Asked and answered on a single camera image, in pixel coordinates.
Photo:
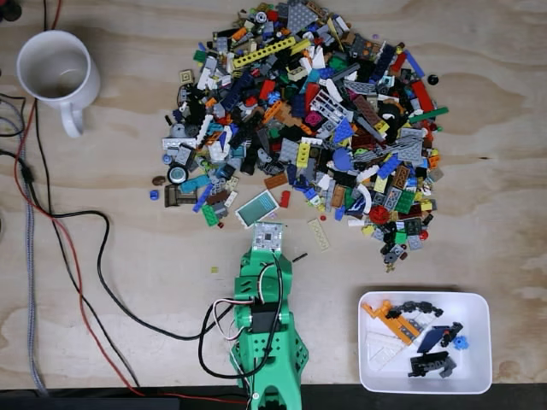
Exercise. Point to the small red Lego brick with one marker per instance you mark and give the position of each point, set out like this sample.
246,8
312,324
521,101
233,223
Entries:
284,199

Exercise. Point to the white Lego wedge plate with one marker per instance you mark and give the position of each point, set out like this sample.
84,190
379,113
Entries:
382,350

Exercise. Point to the black Lego piece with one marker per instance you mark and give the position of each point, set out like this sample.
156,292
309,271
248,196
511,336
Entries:
451,333

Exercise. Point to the brown Lego plate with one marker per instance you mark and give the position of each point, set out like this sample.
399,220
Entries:
401,176

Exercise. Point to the dark grey Lego assembly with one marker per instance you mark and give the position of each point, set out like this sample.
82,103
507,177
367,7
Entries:
395,252

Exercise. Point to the tan Lego plate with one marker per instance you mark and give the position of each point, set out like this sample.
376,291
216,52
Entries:
319,235

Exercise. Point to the black Lego bar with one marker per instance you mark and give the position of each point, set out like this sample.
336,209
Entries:
299,257

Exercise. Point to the white ceramic mug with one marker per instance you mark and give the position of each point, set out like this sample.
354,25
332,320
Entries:
92,81

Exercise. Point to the dark brown Lego crate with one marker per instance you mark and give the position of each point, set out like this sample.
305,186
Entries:
179,196

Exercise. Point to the white camera circuit board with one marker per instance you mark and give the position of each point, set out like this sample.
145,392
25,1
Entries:
267,237

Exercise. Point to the black round Lego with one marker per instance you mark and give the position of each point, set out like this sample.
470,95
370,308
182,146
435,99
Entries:
433,79

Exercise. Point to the white Lego arch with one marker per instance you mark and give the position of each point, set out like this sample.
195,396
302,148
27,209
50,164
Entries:
367,196

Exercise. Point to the magenta Lego piece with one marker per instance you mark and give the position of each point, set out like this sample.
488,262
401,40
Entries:
313,119

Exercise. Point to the tan square Lego tile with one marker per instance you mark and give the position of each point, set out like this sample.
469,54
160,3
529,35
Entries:
186,76

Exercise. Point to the brown round Lego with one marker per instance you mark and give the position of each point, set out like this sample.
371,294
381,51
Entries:
159,180

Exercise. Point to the white Lego lattice fence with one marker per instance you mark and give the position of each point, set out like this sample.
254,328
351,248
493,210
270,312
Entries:
329,106

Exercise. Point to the long white Lego plate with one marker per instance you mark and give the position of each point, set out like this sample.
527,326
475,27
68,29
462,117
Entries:
179,143

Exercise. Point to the grey Lego wheel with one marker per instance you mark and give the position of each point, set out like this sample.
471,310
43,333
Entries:
177,174

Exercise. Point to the orange-brown Lego plate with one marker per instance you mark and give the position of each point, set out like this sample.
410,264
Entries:
338,195
276,181

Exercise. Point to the long red Lego brick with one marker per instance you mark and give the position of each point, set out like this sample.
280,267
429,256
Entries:
422,95

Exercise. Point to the grey studded Lego plate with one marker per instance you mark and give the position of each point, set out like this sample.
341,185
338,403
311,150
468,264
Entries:
392,198

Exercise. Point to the dark blue Lego wedge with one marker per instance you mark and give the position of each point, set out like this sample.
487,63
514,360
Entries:
431,339

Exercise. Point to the small grey Lego brick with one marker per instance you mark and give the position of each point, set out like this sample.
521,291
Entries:
378,234

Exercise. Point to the narrow blue Lego plate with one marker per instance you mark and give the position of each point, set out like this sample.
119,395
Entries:
203,198

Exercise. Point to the grey Lego wedge plate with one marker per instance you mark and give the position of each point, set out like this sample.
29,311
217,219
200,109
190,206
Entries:
301,15

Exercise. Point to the small green Lego plate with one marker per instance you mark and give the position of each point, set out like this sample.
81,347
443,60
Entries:
401,238

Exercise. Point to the white plastic bin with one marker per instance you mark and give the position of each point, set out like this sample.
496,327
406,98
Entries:
470,367

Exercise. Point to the bright green Lego plate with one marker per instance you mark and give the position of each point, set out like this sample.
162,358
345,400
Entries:
209,215

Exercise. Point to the long yellow Lego beam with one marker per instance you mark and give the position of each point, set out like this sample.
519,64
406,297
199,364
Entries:
265,52

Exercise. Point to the small yellow Lego piece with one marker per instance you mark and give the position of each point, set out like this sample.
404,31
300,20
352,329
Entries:
367,231

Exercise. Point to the small gold Lego piece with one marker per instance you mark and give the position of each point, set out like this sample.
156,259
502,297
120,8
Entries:
389,268

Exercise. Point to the grey flat Lego plate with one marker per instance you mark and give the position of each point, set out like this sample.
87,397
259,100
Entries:
415,242

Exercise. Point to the yellow Lego technic brick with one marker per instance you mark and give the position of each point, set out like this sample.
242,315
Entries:
304,154

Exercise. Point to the red Lego gear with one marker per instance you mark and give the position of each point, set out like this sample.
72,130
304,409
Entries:
378,214

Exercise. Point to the small blue Lego gear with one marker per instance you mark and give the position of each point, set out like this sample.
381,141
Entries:
460,342

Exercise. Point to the long green Lego plate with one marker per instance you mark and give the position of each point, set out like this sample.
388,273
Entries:
428,115

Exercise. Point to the small blue round Lego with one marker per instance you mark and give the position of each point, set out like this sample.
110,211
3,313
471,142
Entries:
154,195

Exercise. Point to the pale yellow Lego tile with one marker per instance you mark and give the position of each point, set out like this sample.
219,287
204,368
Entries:
380,184

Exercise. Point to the teal window pane Lego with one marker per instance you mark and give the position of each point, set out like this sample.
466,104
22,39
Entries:
256,209

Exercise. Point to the orange Lego assembly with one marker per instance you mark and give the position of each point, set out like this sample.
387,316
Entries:
397,326

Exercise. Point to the long dark blue Lego plate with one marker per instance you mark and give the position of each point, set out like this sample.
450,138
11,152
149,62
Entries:
414,64

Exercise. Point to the dark green Lego plate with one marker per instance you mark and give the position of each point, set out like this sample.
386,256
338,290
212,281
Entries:
404,201

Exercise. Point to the blue half-round Lego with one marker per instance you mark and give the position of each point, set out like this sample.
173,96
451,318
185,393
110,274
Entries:
342,159

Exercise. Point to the black grey Lego assembly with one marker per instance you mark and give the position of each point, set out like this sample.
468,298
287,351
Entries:
429,365

